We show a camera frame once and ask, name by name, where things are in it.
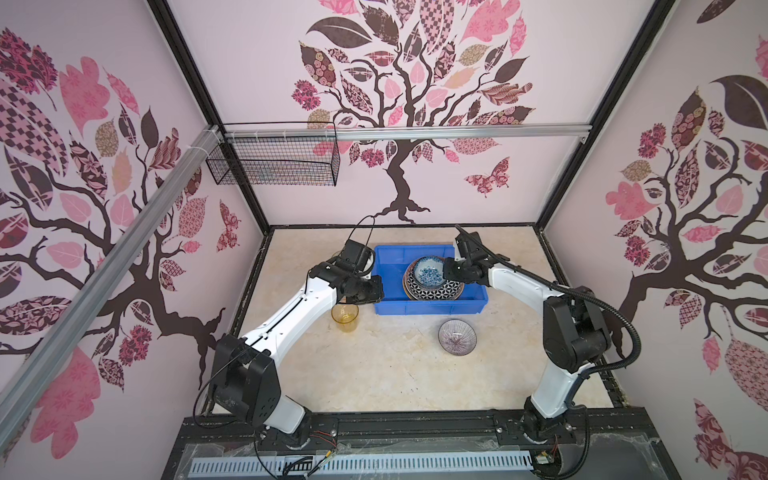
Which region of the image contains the aluminium crossbar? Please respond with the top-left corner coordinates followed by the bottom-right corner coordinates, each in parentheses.
top-left (1, 125), bottom-right (221, 448)
top-left (225, 123), bottom-right (592, 141)

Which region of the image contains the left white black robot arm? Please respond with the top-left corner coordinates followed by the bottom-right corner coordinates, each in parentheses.
top-left (204, 239), bottom-right (384, 447)

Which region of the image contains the blue plastic bin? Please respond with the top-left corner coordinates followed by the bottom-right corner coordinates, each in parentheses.
top-left (373, 244), bottom-right (488, 316)

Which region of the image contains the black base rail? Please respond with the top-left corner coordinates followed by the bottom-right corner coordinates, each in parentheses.
top-left (161, 407), bottom-right (680, 479)

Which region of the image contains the aluminium back crossbar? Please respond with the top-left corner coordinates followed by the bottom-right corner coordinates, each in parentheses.
top-left (225, 123), bottom-right (592, 141)

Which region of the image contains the yellow translucent plastic cup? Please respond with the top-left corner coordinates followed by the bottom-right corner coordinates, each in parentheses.
top-left (331, 304), bottom-right (359, 333)

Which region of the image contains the white slotted cable duct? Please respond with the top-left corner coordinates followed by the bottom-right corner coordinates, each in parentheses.
top-left (186, 451), bottom-right (533, 479)

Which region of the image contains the black geometric orange-rimmed plate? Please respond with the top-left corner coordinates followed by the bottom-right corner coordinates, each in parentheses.
top-left (402, 260), bottom-right (465, 301)

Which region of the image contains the blue floral bowl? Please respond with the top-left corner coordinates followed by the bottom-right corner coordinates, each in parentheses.
top-left (412, 256), bottom-right (446, 290)

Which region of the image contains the aluminium left crossbar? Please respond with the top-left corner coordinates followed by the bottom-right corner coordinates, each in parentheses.
top-left (1, 125), bottom-right (221, 448)

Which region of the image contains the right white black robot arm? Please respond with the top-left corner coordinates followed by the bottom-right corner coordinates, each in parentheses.
top-left (443, 228), bottom-right (610, 443)

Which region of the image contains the black wire mesh basket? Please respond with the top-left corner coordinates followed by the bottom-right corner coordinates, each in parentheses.
top-left (206, 120), bottom-right (341, 187)

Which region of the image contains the purple striped bowl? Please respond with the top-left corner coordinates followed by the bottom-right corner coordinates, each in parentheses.
top-left (438, 319), bottom-right (477, 356)

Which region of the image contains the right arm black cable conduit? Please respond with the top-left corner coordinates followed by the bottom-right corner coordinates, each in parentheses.
top-left (454, 224), bottom-right (643, 480)

